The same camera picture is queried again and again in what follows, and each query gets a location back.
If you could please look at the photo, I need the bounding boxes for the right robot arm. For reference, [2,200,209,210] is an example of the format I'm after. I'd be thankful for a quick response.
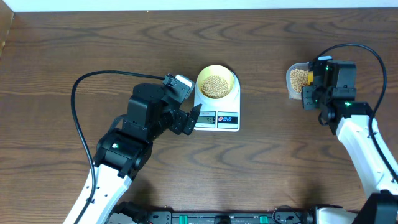
[302,57,397,223]

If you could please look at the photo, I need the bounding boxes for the yellow plastic bowl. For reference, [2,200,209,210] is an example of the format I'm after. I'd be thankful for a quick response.
[197,65,234,99]

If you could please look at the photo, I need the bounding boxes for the yellow measuring scoop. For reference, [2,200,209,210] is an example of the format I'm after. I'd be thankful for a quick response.
[307,71,314,85]

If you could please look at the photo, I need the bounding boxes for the soybeans in container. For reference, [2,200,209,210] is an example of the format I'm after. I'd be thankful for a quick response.
[290,68,308,93]

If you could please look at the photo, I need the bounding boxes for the white digital kitchen scale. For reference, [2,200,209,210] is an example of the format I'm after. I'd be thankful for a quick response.
[194,65,241,132]

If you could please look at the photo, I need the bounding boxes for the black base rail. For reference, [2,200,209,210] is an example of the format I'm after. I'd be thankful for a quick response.
[107,201,343,224]

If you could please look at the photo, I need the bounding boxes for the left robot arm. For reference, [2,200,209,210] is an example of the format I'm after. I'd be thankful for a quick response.
[65,81,200,223]

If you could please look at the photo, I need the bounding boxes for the clear plastic container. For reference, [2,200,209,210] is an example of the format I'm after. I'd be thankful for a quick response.
[286,62,314,100]

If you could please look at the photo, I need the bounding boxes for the soybeans in bowl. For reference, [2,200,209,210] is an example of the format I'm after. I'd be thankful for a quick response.
[200,75,230,99]

